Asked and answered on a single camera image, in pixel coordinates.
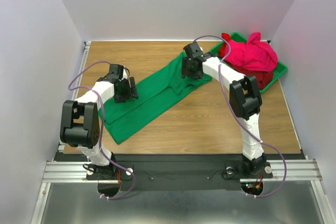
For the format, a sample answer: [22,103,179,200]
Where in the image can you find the green t shirt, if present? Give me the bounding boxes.
[104,53,212,144]

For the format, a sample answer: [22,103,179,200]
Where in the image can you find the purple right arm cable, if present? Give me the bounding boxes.
[193,35,287,199]

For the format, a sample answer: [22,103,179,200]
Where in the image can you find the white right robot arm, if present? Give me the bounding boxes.
[181,41,266,177]

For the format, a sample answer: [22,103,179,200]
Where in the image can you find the green plastic bin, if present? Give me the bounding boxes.
[209,31,288,94]

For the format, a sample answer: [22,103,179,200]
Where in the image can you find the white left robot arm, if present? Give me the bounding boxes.
[60,64,139,179]

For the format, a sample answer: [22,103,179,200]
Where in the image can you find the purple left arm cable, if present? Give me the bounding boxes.
[68,60,137,200]

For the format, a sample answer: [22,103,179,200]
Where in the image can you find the pink t shirt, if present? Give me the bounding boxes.
[224,32,278,72]

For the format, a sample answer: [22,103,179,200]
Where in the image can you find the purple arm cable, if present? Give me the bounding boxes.
[193,35,287,199]
[68,60,137,200]

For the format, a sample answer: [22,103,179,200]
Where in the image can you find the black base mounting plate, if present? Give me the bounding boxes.
[86,153,274,192]

